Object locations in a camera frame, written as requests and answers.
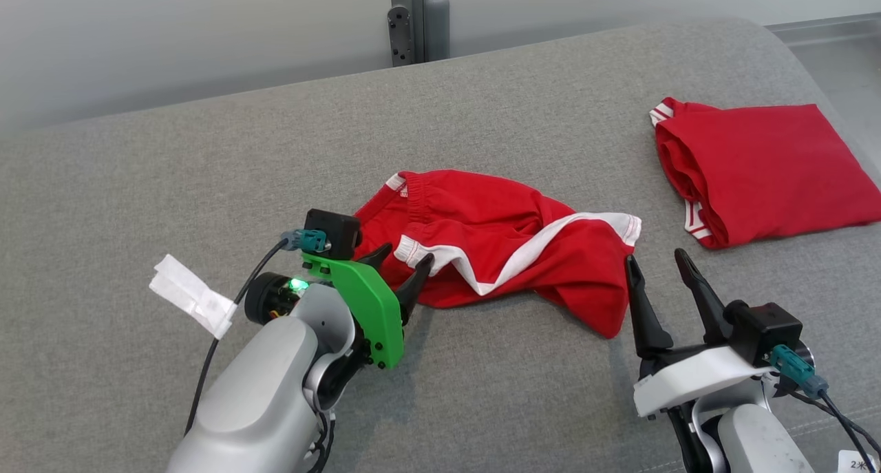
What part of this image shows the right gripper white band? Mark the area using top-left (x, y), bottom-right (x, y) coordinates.
top-left (624, 248), bottom-right (775, 419)

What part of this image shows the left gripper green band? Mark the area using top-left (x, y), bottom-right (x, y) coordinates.
top-left (244, 242), bottom-right (435, 370)

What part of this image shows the red shorts white stripe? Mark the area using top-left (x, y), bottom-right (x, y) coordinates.
top-left (351, 169), bottom-right (643, 339)

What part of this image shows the red jersey number 23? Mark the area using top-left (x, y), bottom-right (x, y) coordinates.
top-left (649, 98), bottom-right (881, 250)

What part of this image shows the grey fabric sofa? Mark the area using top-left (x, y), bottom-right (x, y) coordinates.
top-left (0, 15), bottom-right (881, 473)

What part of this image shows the grey round-topped cylinder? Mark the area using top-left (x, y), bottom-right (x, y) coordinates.
top-left (423, 0), bottom-right (452, 63)

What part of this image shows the black cable teal plug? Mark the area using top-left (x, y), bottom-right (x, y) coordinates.
top-left (184, 229), bottom-right (329, 436)
top-left (771, 344), bottom-right (881, 473)

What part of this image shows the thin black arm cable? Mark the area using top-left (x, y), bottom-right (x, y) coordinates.
top-left (306, 410), bottom-right (337, 473)

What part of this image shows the white paper cable label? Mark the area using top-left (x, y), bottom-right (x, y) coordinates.
top-left (149, 254), bottom-right (238, 341)
top-left (838, 450), bottom-right (879, 473)

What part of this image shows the dark grey hinge bracket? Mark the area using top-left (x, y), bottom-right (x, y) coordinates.
top-left (387, 5), bottom-right (416, 67)

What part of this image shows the grey metal wall rail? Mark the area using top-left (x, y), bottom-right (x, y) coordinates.
top-left (765, 13), bottom-right (881, 47)

